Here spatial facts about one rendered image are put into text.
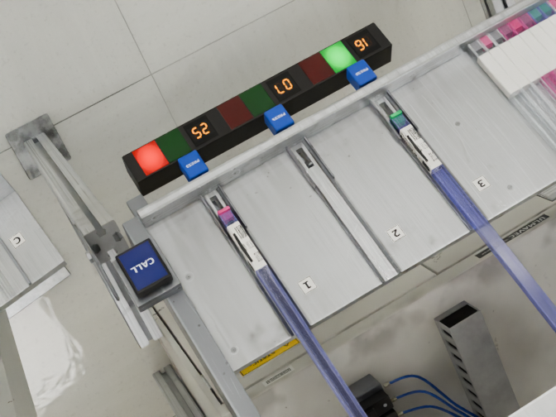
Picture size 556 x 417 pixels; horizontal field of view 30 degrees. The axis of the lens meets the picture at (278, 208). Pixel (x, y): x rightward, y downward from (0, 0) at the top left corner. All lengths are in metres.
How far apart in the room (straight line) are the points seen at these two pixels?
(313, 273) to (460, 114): 0.25
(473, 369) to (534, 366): 0.13
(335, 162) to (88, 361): 0.92
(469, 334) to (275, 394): 0.26
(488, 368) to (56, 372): 0.85
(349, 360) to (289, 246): 0.31
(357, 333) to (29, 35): 0.78
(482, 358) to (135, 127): 0.77
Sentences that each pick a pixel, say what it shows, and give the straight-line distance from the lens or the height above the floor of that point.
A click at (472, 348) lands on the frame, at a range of 1.40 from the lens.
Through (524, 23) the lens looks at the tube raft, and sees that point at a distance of 1.25.
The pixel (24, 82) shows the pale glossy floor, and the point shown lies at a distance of 1.80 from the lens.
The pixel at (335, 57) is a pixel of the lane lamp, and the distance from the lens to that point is 1.23.
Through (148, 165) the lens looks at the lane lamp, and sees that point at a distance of 1.17.
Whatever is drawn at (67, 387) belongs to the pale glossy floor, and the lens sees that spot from 1.95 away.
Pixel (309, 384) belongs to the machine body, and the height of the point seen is 0.62.
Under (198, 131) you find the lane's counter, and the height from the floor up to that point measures 0.66.
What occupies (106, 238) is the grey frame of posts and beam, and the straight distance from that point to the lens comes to 1.20.
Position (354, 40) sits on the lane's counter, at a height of 0.65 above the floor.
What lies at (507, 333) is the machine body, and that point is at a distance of 1.47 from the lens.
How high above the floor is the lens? 1.78
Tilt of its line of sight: 66 degrees down
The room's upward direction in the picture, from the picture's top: 124 degrees clockwise
